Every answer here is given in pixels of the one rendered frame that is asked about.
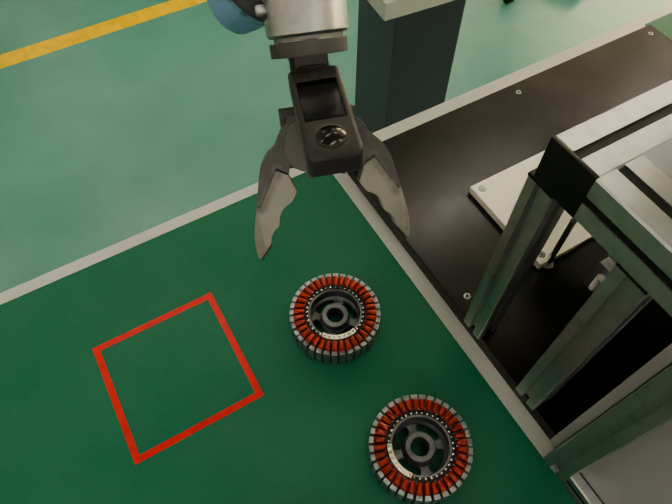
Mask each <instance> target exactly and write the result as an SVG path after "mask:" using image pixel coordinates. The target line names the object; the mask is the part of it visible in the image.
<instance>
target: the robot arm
mask: <svg viewBox="0 0 672 504"><path fill-rule="evenodd" d="M207 2H208V5H209V7H210V10H211V11H212V13H213V15H214V16H215V18H216V19H217V20H218V21H219V23H220V24H221V25H223V26H224V27H225V28H226V29H228V30H230V31H231V32H234V33H236V34H247V33H250V32H251V31H255V30H257V29H259V28H261V27H263V26H265V31H266V37H267V38H268V39H269V40H274V44H272V45H269V47H270V54H271V59H272V60H274V59H286V58H288V60H289V66H290V73H289V74H288V81H289V88H290V94H291V99H292V103H293V107H287V108H279V109H278V113H279V120H280V126H281V129H280V130H279V133H278V134H277V138H276V141H275V143H274V144H273V146H272V147H271V148H270V149H269V150H268V151H267V152H266V154H265V156H264V158H263V160H262V163H261V166H260V171H259V180H258V195H257V206H256V219H255V246H256V250H257V254H258V258H259V259H261V260H263V259H264V257H265V256H266V254H267V253H268V251H269V250H270V248H271V246H272V240H271V238H272V235H273V233H274V231H275V230H276V229H277V228H278V227H279V224H280V223H279V219H280V215H281V212H282V211H283V209H284V208H285V207H286V206H287V205H288V204H290V203H291V202H292V201H293V199H294V197H295V195H296V193H297V190H296V187H295V184H294V183H293V181H292V179H291V177H290V175H289V171H290V169H291V168H295V169H298V170H300V171H304V172H307V176H308V178H315V177H321V176H327V175H333V174H338V173H341V174H345V173H346V172H350V171H356V170H359V172H358V176H357V179H358V181H359V182H360V183H361V185H362V186H363V187H364V188H365V189H366V190H367V191H368V192H371V193H374V194H375V195H377V196H378V197H379V200H380V204H381V206H382V207H383V208H384V210H385V211H387V212H389V213H390V214H391V216H392V220H393V221H392V222H393V224H394V225H395V226H396V227H397V228H398V230H399V231H400V232H401V233H402V234H403V235H404V236H405V237H408V236H409V234H410V221H409V213H408V209H407V205H406V202H405V198H404V195H403V192H402V189H401V184H400V181H399V178H398V175H397V172H396V169H395V166H394V163H393V159H392V157H391V155H390V153H389V151H388V149H387V148H386V146H385V145H384V144H383V142H382V141H381V140H380V139H379V138H377V137H376V136H375V135H374V134H372V133H371V132H370V131H369V130H368V129H367V127H366V125H365V124H364V123H363V122H362V120H361V119H359V118H358V117H356V116H355V105H352V104H351V103H349V101H348V98H347V94H346V91H345V88H344V85H343V82H342V78H341V75H340V72H339V69H338V67H337V66H336V65H331V66H330V64H329V62H328V53H335V52H341V51H347V50H348V41H347V35H346V36H343V31H347V29H348V28H349V24H348V13H347V3H346V0H207Z"/></svg>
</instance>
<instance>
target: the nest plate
mask: <svg viewBox="0 0 672 504"><path fill-rule="evenodd" d="M544 152H545V151H543V152H541V153H539V154H537V155H535V156H533V157H531V158H528V159H526V160H524V161H522V162H520V163H518V164H516V165H514V166H512V167H510V168H508V169H506V170H504V171H502V172H500V173H498V174H496V175H493V176H491V177H489V178H487V179H485V180H483V181H481V182H479V183H477V184H475V185H473V186H471V187H470V190H469V192H470V194H471V195H472V196H473V197H474V198H475V199H476V200H477V201H478V203H479V204H480V205H481V206H482V207H483V208H484V209H485V210H486V212H487V213H488V214H489V215H490V216H491V217H492V218H493V219H494V221H495V222H496V223H497V224H498V225H499V226H500V227H501V229H502V230H503V231H504V228H505V226H506V224H507V222H508V219H509V217H510V215H511V213H512V210H513V208H514V206H515V204H516V201H517V199H518V197H519V195H520V192H521V190H522V188H523V186H524V183H525V181H526V179H527V176H528V172H529V171H531V170H533V169H535V168H537V167H538V165H539V163H540V161H541V159H542V156H543V154H544ZM571 218H572V217H571V216H570V215H569V214H568V213H567V212H566V211H565V210H564V212H563V214H562V215H561V217H560V219H559V221H558V222H557V224H556V226H555V228H554V229H553V231H552V233H551V235H550V236H549V238H548V240H547V242H546V243H545V245H544V247H543V249H542V250H541V252H540V254H539V256H538V257H537V259H536V261H535V263H534V264H533V265H534V266H535V267H536V268H537V269H540V268H542V267H543V265H545V264H546V263H547V261H546V259H547V257H548V256H549V254H550V252H551V251H552V249H553V247H554V246H555V244H556V242H557V241H558V239H559V237H560V236H561V234H562V232H563V231H564V229H565V227H566V226H567V224H568V222H569V221H570V219H571ZM592 239H594V238H593V237H592V236H591V235H590V234H589V233H588V232H587V231H586V230H585V229H584V228H583V227H582V226H581V225H580V224H579V223H578V221H577V223H576V225H575V226H574V228H573V229H572V231H571V233H570V234H569V236H568V237H567V239H566V241H565V242H564V244H563V245H562V247H561V249H560V250H559V252H558V253H557V255H556V257H555V258H554V260H556V259H558V258H559V257H561V256H563V255H565V254H567V253H568V252H570V251H572V250H574V249H576V248H577V247H579V246H581V245H583V244H585V243H586V242H588V241H590V240H592ZM554 260H553V261H554Z"/></svg>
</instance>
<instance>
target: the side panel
mask: <svg viewBox="0 0 672 504"><path fill-rule="evenodd" d="M544 460H545V461H546V463H547V464H548V465H549V467H550V466H552V465H553V464H555V465H556V466H557V468H558V469H559V471H558V472H556V473H555V475H556V476H557V477H558V479H559V480H560V481H561V482H562V484H563V485H564V487H565V488H566V489H567V491H568V492H569V493H570V495H571V496H572V498H573V499H574V500H575V502H576V503H577V504H672V364H671V365H670V366H669V367H667V368H666V369H665V370H663V371H662V372H661V373H659V374H658V375H656V376H655V377H654V378H652V379H651V380H650V381H648V382H647V383H645V384H644V385H643V386H641V387H640V388H639V389H637V390H636V391H634V392H633V393H632V394H630V395H629V396H628V397H626V398H625V399H624V400H622V401H621V402H619V403H618V404H617V405H615V406H614V407H613V408H611V409H610V410H608V411H607V412H606V413H604V414H603V415H602V416H600V417H599V418H597V419H596V420H595V421H593V422H592V423H591V424H589V425H588V426H587V427H585V428H584V429H582V430H581V431H580V432H578V433H577V434H576V435H574V436H573V437H571V438H570V439H569V440H567V441H566V442H565V443H563V444H562V445H560V446H559V447H558V448H556V449H555V450H554V451H552V452H551V453H550V454H548V455H547V456H545V457H544Z"/></svg>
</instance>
